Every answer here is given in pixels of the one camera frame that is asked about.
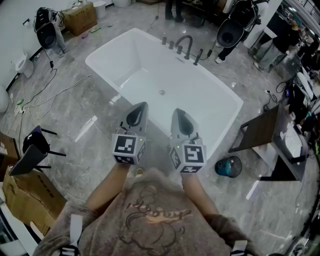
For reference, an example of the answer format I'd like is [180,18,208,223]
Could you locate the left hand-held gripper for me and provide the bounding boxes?
[111,101,150,166]

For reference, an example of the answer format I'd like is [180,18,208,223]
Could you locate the black hand shower wand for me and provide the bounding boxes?
[193,48,204,67]

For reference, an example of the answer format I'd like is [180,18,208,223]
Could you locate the white shoulder strap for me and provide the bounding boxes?
[230,239,249,256]
[69,213,84,249]

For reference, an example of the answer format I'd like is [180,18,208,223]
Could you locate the white cylindrical bin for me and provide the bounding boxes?
[93,0,107,20]

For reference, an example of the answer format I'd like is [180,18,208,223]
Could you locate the teal mesh trash bin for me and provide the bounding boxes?
[214,155,243,179]

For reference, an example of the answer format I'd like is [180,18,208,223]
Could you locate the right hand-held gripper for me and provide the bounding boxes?
[168,107,207,174]

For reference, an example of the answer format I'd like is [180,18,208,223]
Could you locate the brown cardboard box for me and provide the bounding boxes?
[60,0,99,37]

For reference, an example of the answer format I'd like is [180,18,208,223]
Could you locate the white power strip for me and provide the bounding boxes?
[13,104,26,117]

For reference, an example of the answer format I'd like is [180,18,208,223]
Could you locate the black chair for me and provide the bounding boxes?
[8,124,67,177]

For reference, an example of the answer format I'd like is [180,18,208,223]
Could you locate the white bathtub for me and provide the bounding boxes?
[84,27,245,163]

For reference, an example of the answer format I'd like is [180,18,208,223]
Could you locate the person's left forearm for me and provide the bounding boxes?
[86,161,131,214]

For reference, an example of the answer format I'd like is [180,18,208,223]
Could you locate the person's brown printed shirt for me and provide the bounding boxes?
[32,166,256,256]

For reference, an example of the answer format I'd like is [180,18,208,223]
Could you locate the white round ceramic basin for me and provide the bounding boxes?
[112,0,133,8]

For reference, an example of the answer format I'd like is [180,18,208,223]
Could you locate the large printed cardboard box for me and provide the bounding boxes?
[1,165,68,236]

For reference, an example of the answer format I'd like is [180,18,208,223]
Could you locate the person's right forearm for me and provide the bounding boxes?
[180,171,220,217]

